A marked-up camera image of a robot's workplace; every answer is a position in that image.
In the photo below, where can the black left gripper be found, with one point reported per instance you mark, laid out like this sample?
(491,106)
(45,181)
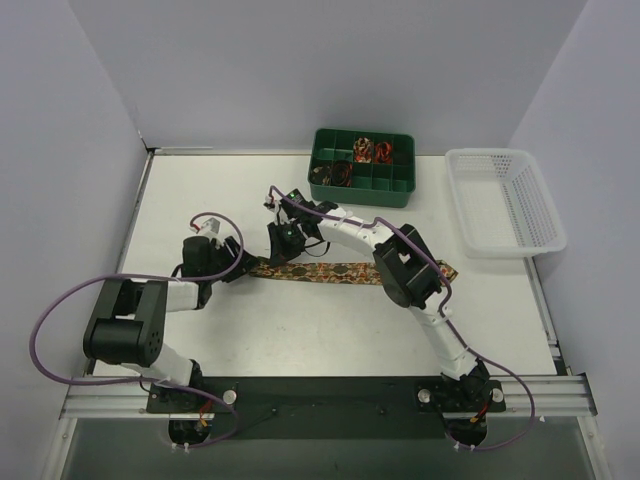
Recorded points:
(233,258)

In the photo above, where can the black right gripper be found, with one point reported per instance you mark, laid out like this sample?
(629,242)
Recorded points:
(279,248)

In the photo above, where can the paisley patterned necktie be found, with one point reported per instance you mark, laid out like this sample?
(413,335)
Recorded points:
(354,273)

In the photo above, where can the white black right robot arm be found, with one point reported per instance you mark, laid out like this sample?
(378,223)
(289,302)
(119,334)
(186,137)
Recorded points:
(410,278)

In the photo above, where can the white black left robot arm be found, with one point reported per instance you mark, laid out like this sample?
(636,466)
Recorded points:
(127,324)

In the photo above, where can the rolled dark brown tie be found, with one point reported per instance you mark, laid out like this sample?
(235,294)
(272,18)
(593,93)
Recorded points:
(321,175)

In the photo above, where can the rolled red black tie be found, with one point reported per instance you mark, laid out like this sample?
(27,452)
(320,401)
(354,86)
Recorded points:
(341,173)

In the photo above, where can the green compartment organizer box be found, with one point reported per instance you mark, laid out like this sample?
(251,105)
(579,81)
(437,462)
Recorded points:
(381,185)

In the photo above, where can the rolled cream paisley tie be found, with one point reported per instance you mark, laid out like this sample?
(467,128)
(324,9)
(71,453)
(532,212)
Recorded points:
(363,150)

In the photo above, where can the rolled orange black tie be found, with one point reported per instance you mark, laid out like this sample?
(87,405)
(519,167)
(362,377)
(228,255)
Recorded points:
(383,153)

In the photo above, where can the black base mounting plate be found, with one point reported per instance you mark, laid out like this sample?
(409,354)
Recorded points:
(334,408)

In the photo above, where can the white perforated plastic basket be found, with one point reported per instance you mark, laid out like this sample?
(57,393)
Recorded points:
(503,205)

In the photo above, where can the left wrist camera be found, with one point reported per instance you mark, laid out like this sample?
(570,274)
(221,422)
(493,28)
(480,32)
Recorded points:
(209,228)

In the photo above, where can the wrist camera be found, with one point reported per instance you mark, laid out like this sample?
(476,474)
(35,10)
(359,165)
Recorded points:
(209,228)
(296,197)

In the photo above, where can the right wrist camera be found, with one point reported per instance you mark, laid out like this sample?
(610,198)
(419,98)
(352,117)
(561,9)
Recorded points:
(296,197)

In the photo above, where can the aluminium front rail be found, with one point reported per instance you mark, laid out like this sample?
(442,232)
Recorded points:
(561,396)

